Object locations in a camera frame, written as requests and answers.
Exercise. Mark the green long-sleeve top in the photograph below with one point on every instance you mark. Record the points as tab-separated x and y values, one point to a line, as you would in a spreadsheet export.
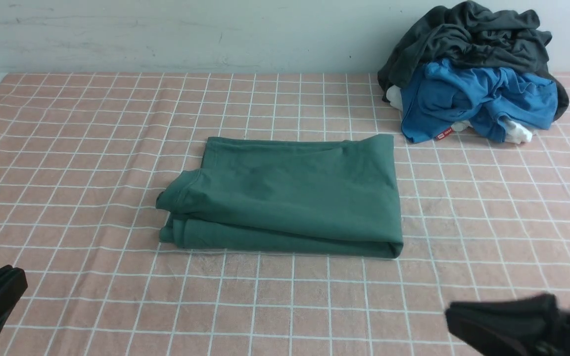
335	197

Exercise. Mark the pink checkered table cloth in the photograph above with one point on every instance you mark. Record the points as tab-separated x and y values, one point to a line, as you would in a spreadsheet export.
83	157

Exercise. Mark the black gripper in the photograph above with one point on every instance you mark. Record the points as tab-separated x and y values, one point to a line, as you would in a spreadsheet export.
533	326

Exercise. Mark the dark grey crumpled garment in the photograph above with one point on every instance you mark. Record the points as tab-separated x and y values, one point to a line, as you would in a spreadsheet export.
471	36

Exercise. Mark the blue crumpled garment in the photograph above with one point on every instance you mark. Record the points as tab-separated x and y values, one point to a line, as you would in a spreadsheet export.
440	94

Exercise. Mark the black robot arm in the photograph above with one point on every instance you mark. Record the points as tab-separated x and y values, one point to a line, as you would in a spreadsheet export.
533	326

